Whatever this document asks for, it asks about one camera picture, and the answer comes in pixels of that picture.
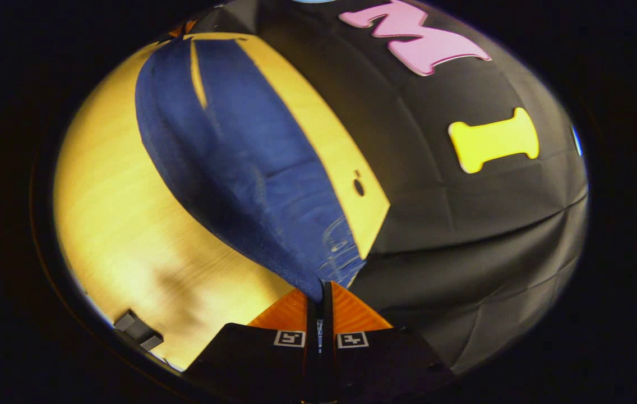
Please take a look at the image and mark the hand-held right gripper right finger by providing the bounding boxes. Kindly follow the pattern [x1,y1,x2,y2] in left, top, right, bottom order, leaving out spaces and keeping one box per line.
[322,281,457,403]

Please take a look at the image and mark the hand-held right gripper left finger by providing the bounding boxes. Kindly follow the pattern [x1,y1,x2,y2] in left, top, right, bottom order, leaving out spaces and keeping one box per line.
[183,288,320,403]

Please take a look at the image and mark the blue denim jeans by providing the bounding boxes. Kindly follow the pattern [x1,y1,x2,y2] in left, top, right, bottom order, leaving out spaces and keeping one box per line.
[135,36,367,304]

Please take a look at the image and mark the black backdrop cloth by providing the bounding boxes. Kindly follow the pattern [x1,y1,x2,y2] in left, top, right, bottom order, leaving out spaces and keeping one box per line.
[184,0,589,375]

